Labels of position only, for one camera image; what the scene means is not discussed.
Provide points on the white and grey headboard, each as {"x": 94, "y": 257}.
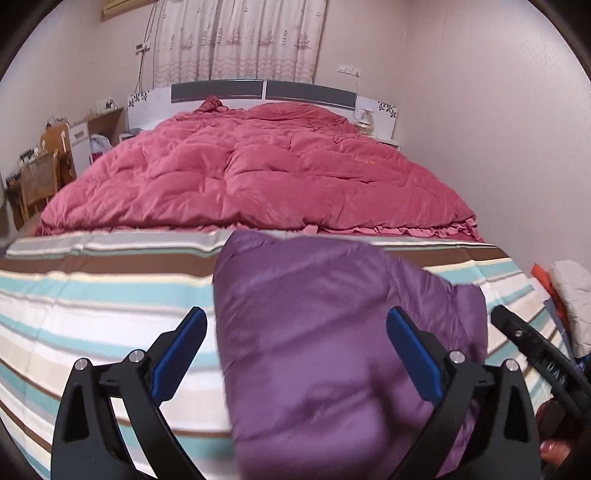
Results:
{"x": 295, "y": 92}

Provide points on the white plastic bag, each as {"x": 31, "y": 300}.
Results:
{"x": 99, "y": 144}

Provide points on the small bedside lamp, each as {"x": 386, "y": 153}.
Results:
{"x": 364, "y": 119}

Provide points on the red quilted comforter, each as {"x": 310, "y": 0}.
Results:
{"x": 258, "y": 175}

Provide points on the wooden desk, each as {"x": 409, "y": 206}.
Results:
{"x": 108, "y": 121}

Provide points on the white patterned curtain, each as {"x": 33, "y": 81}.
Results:
{"x": 240, "y": 41}

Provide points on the white wall socket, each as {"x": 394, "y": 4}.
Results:
{"x": 348, "y": 70}

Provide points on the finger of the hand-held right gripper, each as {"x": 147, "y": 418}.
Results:
{"x": 510, "y": 321}

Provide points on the wooden wicker-back chair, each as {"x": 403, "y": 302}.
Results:
{"x": 39, "y": 182}

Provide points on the person's right hand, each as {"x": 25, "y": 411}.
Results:
{"x": 556, "y": 438}

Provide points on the orange cloth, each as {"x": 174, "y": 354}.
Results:
{"x": 547, "y": 284}

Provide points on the striped bed sheet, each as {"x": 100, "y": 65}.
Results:
{"x": 115, "y": 300}

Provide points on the purple puffer jacket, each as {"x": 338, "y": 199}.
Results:
{"x": 323, "y": 346}

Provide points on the wall air conditioner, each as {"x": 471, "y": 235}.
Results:
{"x": 124, "y": 7}

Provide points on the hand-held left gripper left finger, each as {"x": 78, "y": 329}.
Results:
{"x": 181, "y": 344}

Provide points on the white cabinet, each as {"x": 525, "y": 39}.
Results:
{"x": 79, "y": 143}

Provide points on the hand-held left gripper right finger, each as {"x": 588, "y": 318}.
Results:
{"x": 413, "y": 350}

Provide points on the white quilted cloth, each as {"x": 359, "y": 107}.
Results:
{"x": 575, "y": 295}

